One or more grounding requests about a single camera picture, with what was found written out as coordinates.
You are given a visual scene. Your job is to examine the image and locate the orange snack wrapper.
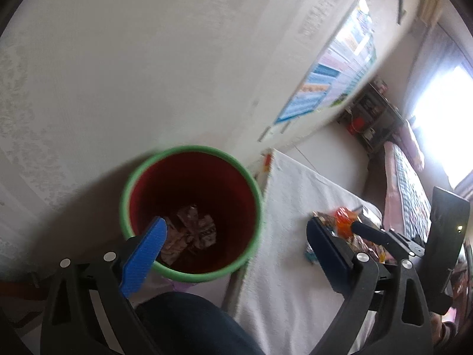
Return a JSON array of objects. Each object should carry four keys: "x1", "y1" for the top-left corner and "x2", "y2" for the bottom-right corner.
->
[{"x1": 333, "y1": 207, "x2": 356, "y2": 238}]

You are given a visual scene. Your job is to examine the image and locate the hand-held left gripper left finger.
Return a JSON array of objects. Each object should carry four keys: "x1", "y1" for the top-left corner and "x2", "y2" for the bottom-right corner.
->
[{"x1": 40, "y1": 216, "x2": 169, "y2": 355}]

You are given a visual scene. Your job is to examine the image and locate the person's left leg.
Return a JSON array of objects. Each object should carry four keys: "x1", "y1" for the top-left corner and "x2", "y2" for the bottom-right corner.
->
[{"x1": 135, "y1": 291, "x2": 265, "y2": 355}]

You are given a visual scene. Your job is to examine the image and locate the blue bordered wall poster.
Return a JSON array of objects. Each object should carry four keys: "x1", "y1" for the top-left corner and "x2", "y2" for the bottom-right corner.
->
[{"x1": 273, "y1": 57, "x2": 337, "y2": 126}]

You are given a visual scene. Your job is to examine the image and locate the bright window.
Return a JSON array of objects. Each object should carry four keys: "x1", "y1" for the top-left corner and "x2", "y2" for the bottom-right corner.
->
[{"x1": 409, "y1": 64, "x2": 473, "y2": 190}]

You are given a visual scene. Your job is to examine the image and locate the checked quilt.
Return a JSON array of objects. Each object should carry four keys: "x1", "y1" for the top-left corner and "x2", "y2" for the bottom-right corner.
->
[{"x1": 383, "y1": 141, "x2": 434, "y2": 238}]

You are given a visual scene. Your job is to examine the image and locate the red patterned wrapper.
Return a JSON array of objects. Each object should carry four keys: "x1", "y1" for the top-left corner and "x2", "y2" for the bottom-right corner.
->
[{"x1": 347, "y1": 235, "x2": 395, "y2": 265}]

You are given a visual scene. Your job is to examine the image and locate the red bin with green rim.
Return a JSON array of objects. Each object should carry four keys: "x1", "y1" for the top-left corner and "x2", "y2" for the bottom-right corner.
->
[{"x1": 120, "y1": 145, "x2": 264, "y2": 282}]

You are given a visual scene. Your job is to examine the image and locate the person's right forearm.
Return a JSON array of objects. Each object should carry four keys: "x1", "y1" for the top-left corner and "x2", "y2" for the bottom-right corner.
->
[{"x1": 429, "y1": 312, "x2": 461, "y2": 352}]

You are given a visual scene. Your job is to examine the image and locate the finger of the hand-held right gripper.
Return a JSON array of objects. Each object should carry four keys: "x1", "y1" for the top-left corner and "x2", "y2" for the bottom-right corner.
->
[{"x1": 350, "y1": 221, "x2": 393, "y2": 248}]

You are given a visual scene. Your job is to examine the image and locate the white chart wall poster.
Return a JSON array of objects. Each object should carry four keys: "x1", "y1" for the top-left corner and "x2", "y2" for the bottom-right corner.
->
[{"x1": 321, "y1": 5, "x2": 378, "y2": 108}]

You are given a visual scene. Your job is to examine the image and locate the dark metal shelf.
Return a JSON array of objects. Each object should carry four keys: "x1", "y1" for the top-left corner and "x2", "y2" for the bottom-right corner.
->
[{"x1": 338, "y1": 77, "x2": 406, "y2": 155}]

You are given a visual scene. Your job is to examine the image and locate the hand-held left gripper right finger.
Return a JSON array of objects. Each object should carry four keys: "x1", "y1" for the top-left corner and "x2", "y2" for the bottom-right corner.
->
[{"x1": 305, "y1": 216, "x2": 433, "y2": 355}]

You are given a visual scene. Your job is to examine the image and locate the white tablecloth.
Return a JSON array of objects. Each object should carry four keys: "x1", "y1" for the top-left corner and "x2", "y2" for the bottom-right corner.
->
[{"x1": 225, "y1": 148, "x2": 385, "y2": 355}]

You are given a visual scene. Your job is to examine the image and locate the crumpled wrappers inside bin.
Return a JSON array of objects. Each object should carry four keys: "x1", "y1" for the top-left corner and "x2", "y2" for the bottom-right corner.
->
[{"x1": 162, "y1": 204, "x2": 218, "y2": 264}]

